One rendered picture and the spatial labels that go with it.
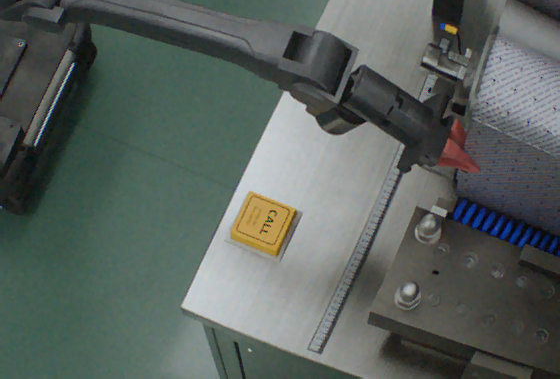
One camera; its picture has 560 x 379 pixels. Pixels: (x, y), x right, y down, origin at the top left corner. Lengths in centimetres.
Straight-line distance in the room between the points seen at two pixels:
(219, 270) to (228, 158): 107
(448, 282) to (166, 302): 118
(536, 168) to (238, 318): 50
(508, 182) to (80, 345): 137
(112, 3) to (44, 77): 116
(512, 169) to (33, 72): 143
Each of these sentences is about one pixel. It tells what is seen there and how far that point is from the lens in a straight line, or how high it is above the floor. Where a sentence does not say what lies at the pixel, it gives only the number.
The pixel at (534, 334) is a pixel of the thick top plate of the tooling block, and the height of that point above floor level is 103.
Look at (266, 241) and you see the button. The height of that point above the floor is 92.
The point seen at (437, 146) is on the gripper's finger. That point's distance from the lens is 149.
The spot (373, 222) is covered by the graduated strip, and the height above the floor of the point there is 90.
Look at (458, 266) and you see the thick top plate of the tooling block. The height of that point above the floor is 103.
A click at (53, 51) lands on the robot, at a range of 269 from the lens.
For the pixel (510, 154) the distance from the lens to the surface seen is 148.
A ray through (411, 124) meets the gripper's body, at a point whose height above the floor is 120.
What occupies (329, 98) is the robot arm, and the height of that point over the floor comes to 124.
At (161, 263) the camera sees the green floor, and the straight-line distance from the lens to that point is 270.
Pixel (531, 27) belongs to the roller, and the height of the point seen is 124.
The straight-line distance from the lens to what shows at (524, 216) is 163.
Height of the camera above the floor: 254
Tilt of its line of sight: 66 degrees down
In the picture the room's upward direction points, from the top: 2 degrees counter-clockwise
